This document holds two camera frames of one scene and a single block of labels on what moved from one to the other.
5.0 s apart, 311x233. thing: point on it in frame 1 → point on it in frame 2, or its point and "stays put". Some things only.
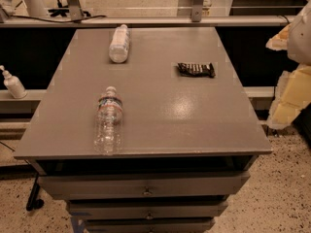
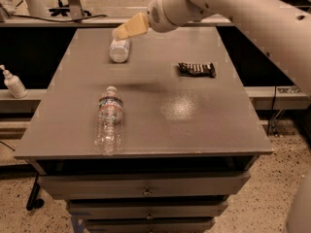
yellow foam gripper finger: x=280 y=41 → x=137 y=25
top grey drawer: x=142 y=185 stays put
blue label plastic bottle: x=120 y=44 stays put
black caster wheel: x=33 y=201 stays put
